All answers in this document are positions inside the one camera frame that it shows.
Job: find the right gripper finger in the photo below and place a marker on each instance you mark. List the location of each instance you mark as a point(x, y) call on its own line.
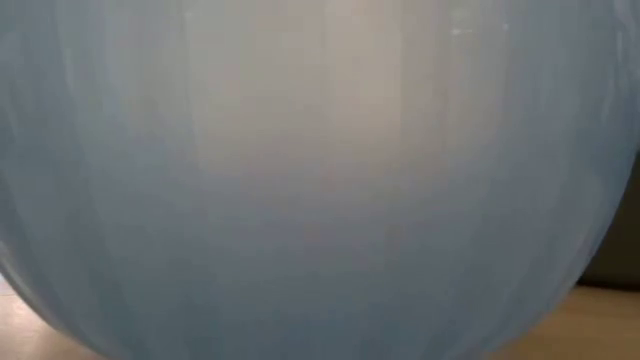
point(625, 250)

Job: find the translucent blue bowl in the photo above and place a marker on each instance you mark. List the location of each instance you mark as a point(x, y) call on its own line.
point(300, 200)

